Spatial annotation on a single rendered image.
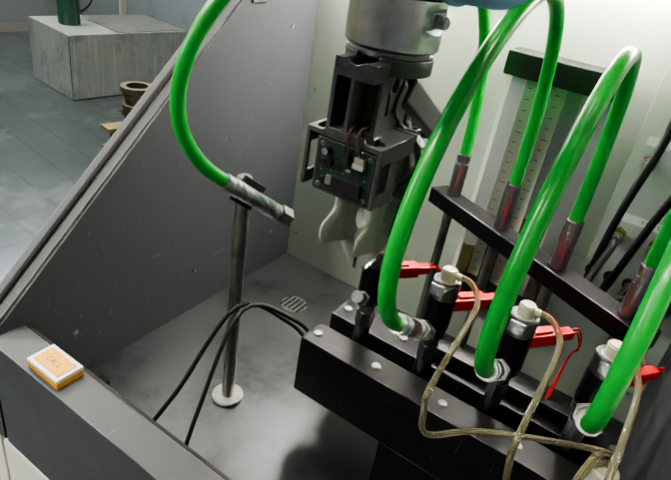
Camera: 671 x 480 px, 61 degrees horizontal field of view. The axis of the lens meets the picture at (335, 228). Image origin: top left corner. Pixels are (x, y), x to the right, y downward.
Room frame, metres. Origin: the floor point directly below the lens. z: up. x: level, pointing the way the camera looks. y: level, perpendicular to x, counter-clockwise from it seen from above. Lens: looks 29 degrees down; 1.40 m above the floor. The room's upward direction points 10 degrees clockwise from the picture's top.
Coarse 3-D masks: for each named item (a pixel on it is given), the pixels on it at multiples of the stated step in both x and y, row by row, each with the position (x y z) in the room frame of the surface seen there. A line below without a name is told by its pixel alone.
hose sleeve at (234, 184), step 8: (232, 176) 0.50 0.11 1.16; (232, 184) 0.50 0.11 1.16; (240, 184) 0.50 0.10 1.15; (232, 192) 0.50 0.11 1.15; (240, 192) 0.50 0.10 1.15; (248, 192) 0.51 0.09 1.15; (256, 192) 0.52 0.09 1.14; (240, 200) 0.51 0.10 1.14; (248, 200) 0.51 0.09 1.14; (256, 200) 0.51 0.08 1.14; (264, 200) 0.52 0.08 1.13; (272, 200) 0.53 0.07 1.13; (256, 208) 0.52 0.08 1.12; (264, 208) 0.52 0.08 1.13; (272, 208) 0.52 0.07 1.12; (280, 208) 0.53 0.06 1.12; (272, 216) 0.53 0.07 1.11; (280, 216) 0.53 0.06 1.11
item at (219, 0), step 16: (208, 0) 0.49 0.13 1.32; (224, 0) 0.49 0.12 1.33; (208, 16) 0.48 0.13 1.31; (480, 16) 0.67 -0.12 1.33; (192, 32) 0.48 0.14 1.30; (480, 32) 0.68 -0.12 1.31; (192, 48) 0.47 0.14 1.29; (176, 64) 0.47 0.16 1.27; (192, 64) 0.47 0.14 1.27; (176, 80) 0.47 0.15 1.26; (176, 96) 0.47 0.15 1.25; (480, 96) 0.69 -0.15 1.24; (176, 112) 0.47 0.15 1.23; (480, 112) 0.69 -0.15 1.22; (176, 128) 0.47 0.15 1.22; (192, 144) 0.47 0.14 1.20; (464, 144) 0.69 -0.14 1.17; (192, 160) 0.48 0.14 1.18; (208, 160) 0.49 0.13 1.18; (464, 160) 0.69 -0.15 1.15; (208, 176) 0.49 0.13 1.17; (224, 176) 0.50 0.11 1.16
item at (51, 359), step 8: (48, 352) 0.43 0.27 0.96; (56, 352) 0.43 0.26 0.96; (40, 360) 0.42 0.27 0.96; (48, 360) 0.42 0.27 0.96; (56, 360) 0.42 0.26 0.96; (64, 360) 0.42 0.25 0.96; (32, 368) 0.41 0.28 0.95; (48, 368) 0.41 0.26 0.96; (56, 368) 0.41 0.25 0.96; (64, 368) 0.41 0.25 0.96; (72, 368) 0.41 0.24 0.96; (56, 376) 0.40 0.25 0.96; (72, 376) 0.41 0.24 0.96; (64, 384) 0.40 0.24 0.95
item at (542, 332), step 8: (536, 328) 0.45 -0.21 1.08; (544, 328) 0.45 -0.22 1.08; (552, 328) 0.46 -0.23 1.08; (560, 328) 0.47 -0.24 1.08; (568, 328) 0.47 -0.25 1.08; (536, 336) 0.44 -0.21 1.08; (544, 336) 0.45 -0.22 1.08; (552, 336) 0.45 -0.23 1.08; (568, 336) 0.46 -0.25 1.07; (536, 344) 0.44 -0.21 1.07; (544, 344) 0.45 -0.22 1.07; (552, 344) 0.45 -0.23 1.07
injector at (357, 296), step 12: (372, 264) 0.51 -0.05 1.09; (360, 276) 0.52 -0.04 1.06; (372, 276) 0.51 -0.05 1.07; (360, 288) 0.51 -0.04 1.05; (372, 288) 0.51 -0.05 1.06; (360, 300) 0.49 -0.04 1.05; (372, 300) 0.51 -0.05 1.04; (360, 312) 0.51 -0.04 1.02; (372, 312) 0.52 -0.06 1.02; (360, 324) 0.51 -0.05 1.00; (360, 336) 0.51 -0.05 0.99
